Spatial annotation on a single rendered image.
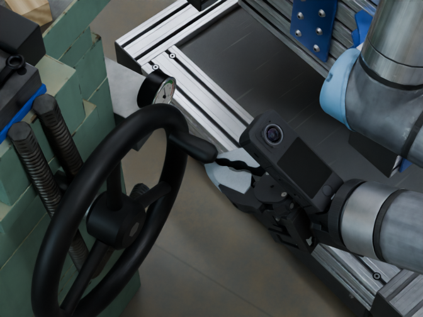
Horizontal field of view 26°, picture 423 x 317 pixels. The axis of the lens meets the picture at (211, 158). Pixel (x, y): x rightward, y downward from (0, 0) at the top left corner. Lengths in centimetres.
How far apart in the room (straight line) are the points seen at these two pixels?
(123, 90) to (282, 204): 50
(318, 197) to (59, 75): 30
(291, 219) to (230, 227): 100
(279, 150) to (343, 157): 90
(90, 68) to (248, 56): 76
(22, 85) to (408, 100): 38
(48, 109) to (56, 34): 19
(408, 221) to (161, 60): 112
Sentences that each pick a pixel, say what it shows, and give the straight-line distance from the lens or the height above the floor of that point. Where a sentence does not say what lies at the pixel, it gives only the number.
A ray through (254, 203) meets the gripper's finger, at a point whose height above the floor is 89.
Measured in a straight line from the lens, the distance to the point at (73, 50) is 117.
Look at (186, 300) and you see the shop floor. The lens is 188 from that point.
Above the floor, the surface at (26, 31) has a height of 101.
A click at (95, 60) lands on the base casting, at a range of 123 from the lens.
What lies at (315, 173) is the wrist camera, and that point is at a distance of 94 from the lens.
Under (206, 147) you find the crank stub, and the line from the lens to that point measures 103.
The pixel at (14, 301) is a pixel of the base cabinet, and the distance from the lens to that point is 139.
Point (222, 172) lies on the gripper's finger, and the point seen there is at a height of 86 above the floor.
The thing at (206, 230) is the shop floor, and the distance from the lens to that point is 195.
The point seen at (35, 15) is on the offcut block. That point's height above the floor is 92.
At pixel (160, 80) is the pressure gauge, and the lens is 130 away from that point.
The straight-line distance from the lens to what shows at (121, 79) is 140.
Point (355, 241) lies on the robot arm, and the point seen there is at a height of 93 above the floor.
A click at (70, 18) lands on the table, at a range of 113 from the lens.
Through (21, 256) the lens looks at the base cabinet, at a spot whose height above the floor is 57.
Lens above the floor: 173
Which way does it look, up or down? 58 degrees down
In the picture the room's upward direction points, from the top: straight up
